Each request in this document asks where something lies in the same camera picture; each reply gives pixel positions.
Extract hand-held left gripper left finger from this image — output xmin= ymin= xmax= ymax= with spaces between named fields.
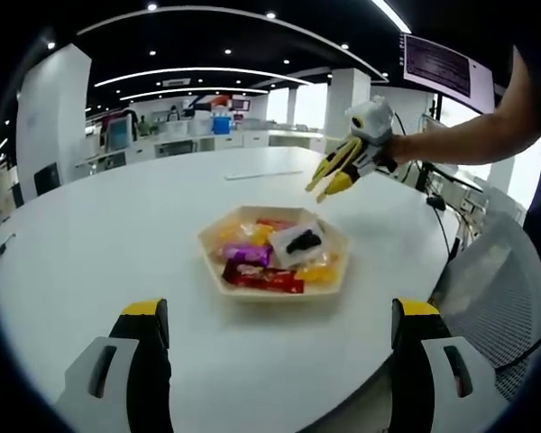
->
xmin=53 ymin=296 xmax=175 ymax=433

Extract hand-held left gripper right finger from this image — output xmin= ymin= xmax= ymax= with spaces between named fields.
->
xmin=390 ymin=296 xmax=513 ymax=433

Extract clear packet with black snack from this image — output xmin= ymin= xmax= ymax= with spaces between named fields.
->
xmin=269 ymin=219 xmax=330 ymax=267

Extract orange candy packet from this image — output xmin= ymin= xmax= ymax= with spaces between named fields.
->
xmin=245 ymin=222 xmax=274 ymax=247
xmin=295 ymin=252 xmax=339 ymax=284
xmin=215 ymin=220 xmax=249 ymax=261

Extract purple snack packet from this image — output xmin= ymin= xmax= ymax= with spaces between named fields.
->
xmin=222 ymin=242 xmax=274 ymax=267

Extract long red snack bar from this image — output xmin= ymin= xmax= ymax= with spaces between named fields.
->
xmin=222 ymin=260 xmax=306 ymax=294

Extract cream hexagonal tray container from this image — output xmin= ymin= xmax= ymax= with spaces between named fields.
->
xmin=197 ymin=205 xmax=351 ymax=303

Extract person's right hand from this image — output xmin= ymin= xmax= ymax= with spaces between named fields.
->
xmin=385 ymin=134 xmax=416 ymax=170

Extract white cabinet row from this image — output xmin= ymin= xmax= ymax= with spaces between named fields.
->
xmin=76 ymin=128 xmax=335 ymax=170

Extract large monitor screen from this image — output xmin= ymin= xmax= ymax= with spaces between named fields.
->
xmin=399 ymin=32 xmax=497 ymax=113

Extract grey mesh office chair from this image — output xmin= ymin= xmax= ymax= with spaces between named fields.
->
xmin=430 ymin=211 xmax=541 ymax=402

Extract ceiling light strip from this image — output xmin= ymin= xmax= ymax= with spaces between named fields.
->
xmin=94 ymin=67 xmax=315 ymax=88
xmin=119 ymin=87 xmax=270 ymax=101
xmin=371 ymin=0 xmax=411 ymax=33

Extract light blue panel machine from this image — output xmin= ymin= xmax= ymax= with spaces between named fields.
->
xmin=107 ymin=115 xmax=134 ymax=152

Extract ceiling spot lights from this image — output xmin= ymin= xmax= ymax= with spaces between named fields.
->
xmin=47 ymin=2 xmax=389 ymax=98

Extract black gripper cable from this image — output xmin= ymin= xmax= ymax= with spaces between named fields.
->
xmin=432 ymin=205 xmax=462 ymax=263
xmin=495 ymin=328 xmax=541 ymax=373

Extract black cable with plug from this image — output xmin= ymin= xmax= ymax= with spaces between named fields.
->
xmin=0 ymin=232 xmax=17 ymax=265

